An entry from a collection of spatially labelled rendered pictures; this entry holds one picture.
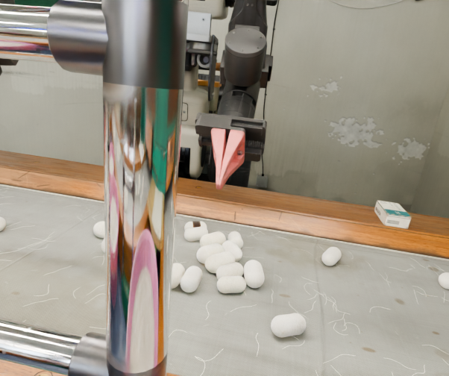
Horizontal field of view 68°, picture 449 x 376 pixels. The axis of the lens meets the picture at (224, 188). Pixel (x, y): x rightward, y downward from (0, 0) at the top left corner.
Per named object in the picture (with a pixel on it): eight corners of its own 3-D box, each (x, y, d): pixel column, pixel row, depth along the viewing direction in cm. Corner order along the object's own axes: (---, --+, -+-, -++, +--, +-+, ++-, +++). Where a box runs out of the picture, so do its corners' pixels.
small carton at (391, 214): (374, 210, 56) (377, 200, 55) (395, 214, 55) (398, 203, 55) (383, 225, 50) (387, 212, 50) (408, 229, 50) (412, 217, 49)
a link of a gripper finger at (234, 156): (235, 175, 42) (247, 120, 46) (180, 168, 43) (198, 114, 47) (236, 201, 48) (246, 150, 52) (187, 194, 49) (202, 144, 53)
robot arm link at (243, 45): (271, 67, 60) (223, 62, 60) (282, 4, 50) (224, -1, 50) (267, 116, 54) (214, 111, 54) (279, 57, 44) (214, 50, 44)
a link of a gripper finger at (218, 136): (254, 178, 41) (264, 121, 46) (198, 170, 42) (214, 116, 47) (253, 204, 47) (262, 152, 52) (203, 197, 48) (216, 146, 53)
